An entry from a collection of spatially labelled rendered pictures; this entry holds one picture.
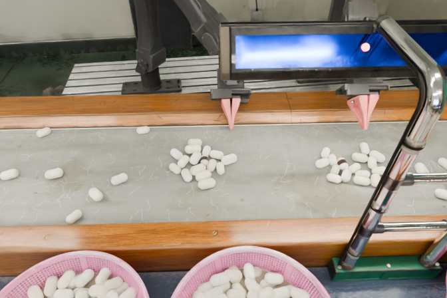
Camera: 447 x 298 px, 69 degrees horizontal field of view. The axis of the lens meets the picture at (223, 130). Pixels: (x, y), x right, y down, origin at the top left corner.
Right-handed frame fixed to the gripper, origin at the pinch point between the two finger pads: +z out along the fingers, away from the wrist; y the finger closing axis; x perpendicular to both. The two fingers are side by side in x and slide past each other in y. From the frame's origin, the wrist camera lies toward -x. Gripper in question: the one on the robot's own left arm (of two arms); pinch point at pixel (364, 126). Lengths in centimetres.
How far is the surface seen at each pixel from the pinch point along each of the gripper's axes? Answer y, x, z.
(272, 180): -21.7, -0.6, 11.8
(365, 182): -2.2, -3.2, 12.6
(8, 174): -79, -1, 9
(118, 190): -55, -2, 13
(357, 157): -1.5, 1.4, 7.2
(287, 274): -21.9, -14.0, 27.6
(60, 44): -157, 175, -94
